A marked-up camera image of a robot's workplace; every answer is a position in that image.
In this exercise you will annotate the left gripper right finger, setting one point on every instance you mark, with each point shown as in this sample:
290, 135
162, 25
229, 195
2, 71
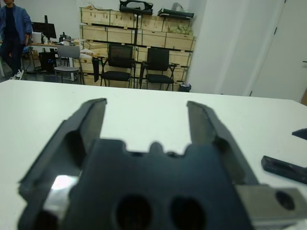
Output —
216, 136

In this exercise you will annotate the white door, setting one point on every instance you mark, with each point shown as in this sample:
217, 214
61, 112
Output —
287, 48

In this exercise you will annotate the wooden top desk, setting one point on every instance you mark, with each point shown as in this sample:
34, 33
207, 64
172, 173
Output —
43, 44

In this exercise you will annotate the black desk device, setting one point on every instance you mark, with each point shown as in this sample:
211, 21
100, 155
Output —
63, 37

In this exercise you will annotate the black trash bin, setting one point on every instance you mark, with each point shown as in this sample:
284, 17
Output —
184, 88

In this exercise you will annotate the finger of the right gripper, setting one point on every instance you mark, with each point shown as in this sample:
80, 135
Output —
301, 133

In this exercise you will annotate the black camera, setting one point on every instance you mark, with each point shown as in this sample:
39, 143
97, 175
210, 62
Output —
283, 169

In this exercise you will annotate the person in blue jacket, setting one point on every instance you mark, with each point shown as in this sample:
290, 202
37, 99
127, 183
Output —
14, 24

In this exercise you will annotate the black computer tower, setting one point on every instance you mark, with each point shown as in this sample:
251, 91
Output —
46, 61

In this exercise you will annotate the black computer monitor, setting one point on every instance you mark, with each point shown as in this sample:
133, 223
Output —
44, 30

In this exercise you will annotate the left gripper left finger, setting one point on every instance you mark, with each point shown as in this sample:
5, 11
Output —
64, 143

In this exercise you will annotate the clear plastic bag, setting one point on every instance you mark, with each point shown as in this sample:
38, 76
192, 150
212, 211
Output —
178, 6

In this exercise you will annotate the black mesh chair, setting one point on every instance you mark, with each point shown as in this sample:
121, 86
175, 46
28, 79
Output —
120, 54
158, 60

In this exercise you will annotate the white desk box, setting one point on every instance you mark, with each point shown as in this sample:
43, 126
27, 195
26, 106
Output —
36, 37

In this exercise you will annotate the gray chair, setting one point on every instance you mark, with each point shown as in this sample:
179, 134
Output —
68, 51

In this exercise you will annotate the black flat tray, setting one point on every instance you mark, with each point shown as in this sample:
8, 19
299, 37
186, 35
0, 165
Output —
177, 14

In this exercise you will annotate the black open case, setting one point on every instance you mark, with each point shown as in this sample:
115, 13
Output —
146, 10

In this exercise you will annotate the black hanging bag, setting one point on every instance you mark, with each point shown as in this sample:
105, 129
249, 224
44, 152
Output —
95, 68

